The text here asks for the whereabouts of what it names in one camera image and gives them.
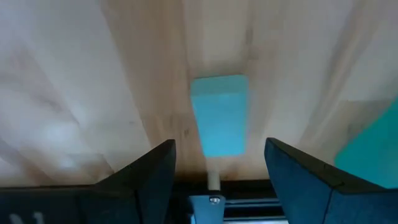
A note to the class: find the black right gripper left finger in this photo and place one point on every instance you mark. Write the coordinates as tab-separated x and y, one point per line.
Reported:
124	202

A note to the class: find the teal plastic bin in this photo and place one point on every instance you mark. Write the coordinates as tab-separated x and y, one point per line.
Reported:
373	152

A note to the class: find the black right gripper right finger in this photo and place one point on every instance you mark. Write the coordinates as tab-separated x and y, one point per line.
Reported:
317	199

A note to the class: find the blue rectangular block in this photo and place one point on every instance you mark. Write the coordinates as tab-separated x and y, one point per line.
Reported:
220	118

